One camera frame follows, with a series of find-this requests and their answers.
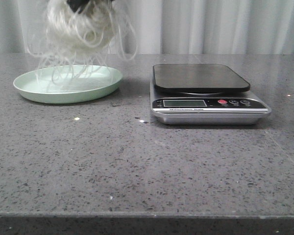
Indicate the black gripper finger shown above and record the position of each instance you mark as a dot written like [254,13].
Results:
[77,5]

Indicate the silver black kitchen scale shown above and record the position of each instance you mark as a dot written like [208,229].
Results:
[203,94]

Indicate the white pleated curtain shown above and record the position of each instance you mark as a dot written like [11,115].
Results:
[177,26]

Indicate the pale green plate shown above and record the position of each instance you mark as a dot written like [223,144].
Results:
[68,84]

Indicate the white vermicelli bundle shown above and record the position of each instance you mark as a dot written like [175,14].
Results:
[61,37]

